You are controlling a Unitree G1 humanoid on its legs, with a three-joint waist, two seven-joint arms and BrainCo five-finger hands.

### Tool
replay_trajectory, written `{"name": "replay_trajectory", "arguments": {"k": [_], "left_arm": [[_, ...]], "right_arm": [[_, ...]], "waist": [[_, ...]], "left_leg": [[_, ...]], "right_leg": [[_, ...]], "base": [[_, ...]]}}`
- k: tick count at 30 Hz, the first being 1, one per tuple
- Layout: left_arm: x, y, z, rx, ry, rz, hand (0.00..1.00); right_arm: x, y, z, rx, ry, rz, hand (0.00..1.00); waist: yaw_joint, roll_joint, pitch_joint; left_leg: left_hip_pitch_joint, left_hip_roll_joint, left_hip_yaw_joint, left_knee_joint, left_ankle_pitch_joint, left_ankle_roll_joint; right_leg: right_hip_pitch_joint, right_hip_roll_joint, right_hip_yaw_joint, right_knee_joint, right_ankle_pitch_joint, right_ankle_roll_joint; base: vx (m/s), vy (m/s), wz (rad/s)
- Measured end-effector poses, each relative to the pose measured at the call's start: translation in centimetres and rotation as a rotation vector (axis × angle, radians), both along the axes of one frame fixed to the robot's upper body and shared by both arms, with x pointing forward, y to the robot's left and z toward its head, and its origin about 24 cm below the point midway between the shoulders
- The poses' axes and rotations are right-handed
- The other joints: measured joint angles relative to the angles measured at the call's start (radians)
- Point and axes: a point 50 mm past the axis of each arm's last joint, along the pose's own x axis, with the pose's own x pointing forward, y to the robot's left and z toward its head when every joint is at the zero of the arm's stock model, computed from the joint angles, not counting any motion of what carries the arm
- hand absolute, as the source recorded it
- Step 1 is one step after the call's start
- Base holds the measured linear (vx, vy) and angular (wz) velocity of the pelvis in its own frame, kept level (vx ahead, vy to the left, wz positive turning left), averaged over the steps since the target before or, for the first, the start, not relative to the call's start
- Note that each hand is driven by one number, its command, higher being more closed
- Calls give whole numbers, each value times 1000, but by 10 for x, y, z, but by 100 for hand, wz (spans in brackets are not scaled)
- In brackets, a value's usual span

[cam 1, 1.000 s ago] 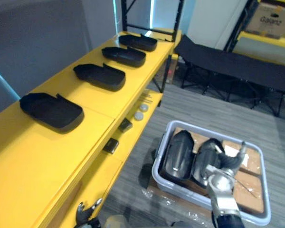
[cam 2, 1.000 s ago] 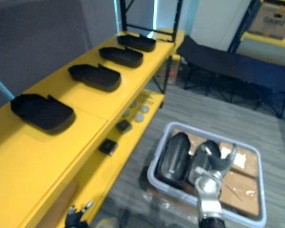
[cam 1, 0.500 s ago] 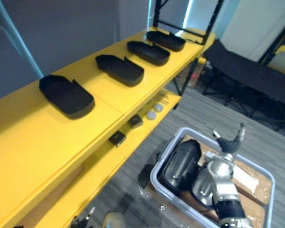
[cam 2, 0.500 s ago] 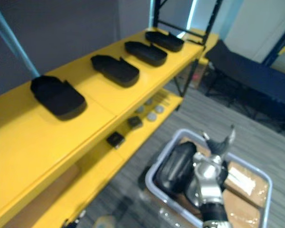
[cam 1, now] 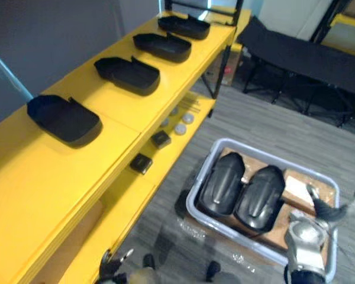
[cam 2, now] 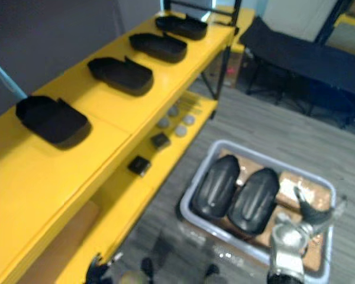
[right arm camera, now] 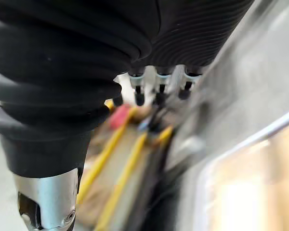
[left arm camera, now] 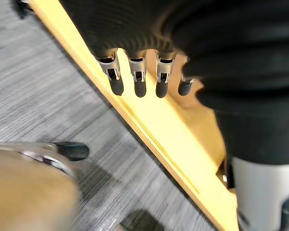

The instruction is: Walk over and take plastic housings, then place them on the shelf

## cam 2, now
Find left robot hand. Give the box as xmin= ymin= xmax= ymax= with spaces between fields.
xmin=85 ymin=251 xmax=124 ymax=284

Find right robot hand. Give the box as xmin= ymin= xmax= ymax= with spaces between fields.
xmin=293 ymin=186 xmax=348 ymax=237

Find yellow metal shelf unit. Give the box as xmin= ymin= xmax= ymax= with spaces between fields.
xmin=0 ymin=7 xmax=256 ymax=284

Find brown cardboard liner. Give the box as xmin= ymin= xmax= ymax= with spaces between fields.
xmin=218 ymin=149 xmax=334 ymax=273

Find dark robot foot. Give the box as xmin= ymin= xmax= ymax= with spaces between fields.
xmin=205 ymin=263 xmax=220 ymax=277
xmin=141 ymin=257 xmax=154 ymax=279

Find black plastic housing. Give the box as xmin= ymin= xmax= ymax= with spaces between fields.
xmin=155 ymin=14 xmax=209 ymax=41
xmin=87 ymin=56 xmax=154 ymax=97
xmin=227 ymin=167 xmax=280 ymax=236
xmin=15 ymin=95 xmax=92 ymax=150
xmin=128 ymin=32 xmax=188 ymax=64
xmin=191 ymin=154 xmax=241 ymax=221

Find small black square box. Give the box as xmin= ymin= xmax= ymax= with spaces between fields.
xmin=150 ymin=132 xmax=172 ymax=149
xmin=127 ymin=154 xmax=153 ymax=178

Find grey plastic bin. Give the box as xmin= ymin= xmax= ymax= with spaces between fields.
xmin=179 ymin=139 xmax=337 ymax=280

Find black folding cot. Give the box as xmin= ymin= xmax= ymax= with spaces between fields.
xmin=238 ymin=15 xmax=355 ymax=128

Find dark flat strips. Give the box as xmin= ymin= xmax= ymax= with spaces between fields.
xmin=176 ymin=91 xmax=206 ymax=117

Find brown cardboard box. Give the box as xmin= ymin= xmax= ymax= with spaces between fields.
xmin=215 ymin=49 xmax=245 ymax=89

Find white board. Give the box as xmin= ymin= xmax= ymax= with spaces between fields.
xmin=262 ymin=0 xmax=346 ymax=43

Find light blue pole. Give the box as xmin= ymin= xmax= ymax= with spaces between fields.
xmin=0 ymin=55 xmax=28 ymax=99

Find yellow shelf with black frame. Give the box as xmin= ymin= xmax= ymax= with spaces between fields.
xmin=325 ymin=11 xmax=355 ymax=59

